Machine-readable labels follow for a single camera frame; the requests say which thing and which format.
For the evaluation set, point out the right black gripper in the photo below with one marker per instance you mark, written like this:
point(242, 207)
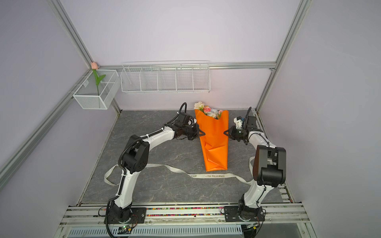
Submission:
point(231, 131)

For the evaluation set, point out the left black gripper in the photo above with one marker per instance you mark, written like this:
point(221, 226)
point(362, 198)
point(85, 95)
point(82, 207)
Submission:
point(197, 131)

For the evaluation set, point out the orange wrapping paper sheet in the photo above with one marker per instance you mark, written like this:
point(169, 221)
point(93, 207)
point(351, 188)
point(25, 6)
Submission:
point(214, 143)

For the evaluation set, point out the dark pink rose fake flower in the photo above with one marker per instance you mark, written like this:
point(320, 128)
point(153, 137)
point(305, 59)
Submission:
point(206, 109)

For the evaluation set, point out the white rose fake flower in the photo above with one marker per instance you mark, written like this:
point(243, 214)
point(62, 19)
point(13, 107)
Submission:
point(214, 113)

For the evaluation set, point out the cream rose fake flower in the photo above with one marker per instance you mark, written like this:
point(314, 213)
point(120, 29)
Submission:
point(199, 106)

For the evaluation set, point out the white ribbon strip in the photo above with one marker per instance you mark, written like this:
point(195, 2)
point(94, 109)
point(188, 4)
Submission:
point(179, 171)

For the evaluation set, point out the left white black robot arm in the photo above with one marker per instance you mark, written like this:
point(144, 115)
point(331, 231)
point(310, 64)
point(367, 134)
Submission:
point(133, 160)

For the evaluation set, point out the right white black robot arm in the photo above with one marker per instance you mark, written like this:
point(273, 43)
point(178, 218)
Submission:
point(268, 170)

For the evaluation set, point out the pink tulip fake flower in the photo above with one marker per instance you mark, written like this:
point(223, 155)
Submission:
point(98, 78)

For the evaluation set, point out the white mesh corner basket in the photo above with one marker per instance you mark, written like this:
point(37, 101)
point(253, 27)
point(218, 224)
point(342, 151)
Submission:
point(86, 94)

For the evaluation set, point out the white wire wall basket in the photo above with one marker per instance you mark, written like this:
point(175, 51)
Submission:
point(165, 76)

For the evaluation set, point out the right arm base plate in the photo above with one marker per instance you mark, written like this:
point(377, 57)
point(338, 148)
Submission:
point(232, 214)

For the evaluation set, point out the aluminium front rail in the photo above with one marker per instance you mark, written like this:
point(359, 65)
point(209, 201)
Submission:
point(210, 214)

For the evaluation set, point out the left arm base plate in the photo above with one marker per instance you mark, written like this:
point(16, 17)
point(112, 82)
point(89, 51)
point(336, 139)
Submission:
point(133, 215)

